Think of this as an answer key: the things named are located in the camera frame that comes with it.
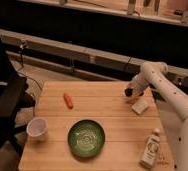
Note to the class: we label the green plate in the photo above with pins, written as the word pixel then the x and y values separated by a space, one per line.
pixel 86 138

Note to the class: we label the orange carrot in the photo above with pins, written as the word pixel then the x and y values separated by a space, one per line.
pixel 68 101

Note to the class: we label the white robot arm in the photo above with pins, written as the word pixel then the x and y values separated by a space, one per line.
pixel 153 73

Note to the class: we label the white bottle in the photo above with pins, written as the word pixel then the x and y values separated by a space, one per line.
pixel 150 152

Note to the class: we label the dark eraser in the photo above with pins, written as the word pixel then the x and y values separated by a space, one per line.
pixel 128 92

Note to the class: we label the white cup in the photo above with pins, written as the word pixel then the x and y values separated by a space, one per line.
pixel 37 129

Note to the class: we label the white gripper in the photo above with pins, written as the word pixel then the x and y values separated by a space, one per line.
pixel 139 83

